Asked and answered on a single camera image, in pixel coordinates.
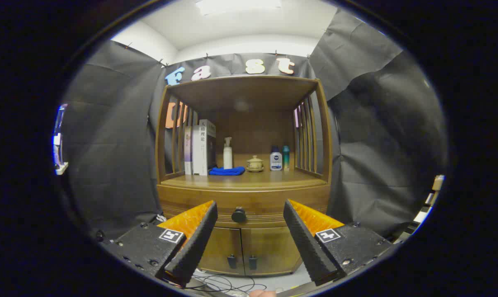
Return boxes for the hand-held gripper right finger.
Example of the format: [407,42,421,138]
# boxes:
[283,199,398,287]

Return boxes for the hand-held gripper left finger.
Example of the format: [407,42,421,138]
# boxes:
[101,200,218,288]

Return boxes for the wooden drawer with black knob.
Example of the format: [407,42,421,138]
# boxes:
[158,191,330,228]

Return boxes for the wooden cabinet door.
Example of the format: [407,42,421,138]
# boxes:
[197,227,246,276]
[241,227,303,276]

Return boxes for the wooden countertop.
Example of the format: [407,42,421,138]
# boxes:
[160,153,328,190]

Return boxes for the wooden cabinet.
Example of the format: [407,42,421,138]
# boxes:
[155,75,333,277]

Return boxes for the blue folded cloth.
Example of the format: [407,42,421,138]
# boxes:
[208,166,246,176]

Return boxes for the white lotion bottle blue cap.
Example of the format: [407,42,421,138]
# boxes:
[270,146,283,171]

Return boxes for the white spray bottle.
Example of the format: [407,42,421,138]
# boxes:
[223,137,233,170]

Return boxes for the beige ceramic lidded cup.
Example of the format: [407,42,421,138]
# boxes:
[246,155,264,172]

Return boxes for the thin purple book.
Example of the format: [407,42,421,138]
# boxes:
[184,126,194,175]

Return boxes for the thick white book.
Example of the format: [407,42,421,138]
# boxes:
[192,119,217,176]

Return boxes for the black backdrop cloth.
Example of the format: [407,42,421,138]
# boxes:
[61,8,449,244]

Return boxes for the black floor cables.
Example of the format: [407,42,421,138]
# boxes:
[166,270,268,294]

